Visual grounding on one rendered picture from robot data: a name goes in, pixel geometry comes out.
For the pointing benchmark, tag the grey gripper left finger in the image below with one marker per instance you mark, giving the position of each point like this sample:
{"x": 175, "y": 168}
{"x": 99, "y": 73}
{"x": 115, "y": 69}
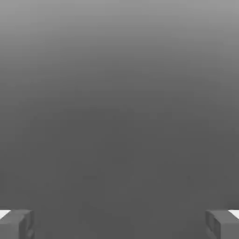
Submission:
{"x": 13, "y": 226}

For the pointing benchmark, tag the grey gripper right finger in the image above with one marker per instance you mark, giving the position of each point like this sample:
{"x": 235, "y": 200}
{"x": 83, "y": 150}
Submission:
{"x": 224, "y": 226}

